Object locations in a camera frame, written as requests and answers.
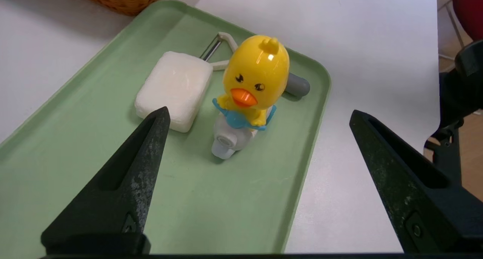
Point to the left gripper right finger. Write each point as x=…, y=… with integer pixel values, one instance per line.
x=434, y=213

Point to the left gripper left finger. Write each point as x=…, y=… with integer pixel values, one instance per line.
x=120, y=202

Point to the white soap bar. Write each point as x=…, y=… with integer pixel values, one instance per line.
x=173, y=85

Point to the yellow duck scooter toy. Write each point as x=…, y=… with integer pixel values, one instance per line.
x=256, y=70

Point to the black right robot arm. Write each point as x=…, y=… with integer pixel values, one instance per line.
x=462, y=96

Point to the green plastic tray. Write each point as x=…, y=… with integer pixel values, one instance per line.
x=226, y=198

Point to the red chair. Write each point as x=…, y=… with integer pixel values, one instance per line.
x=469, y=6

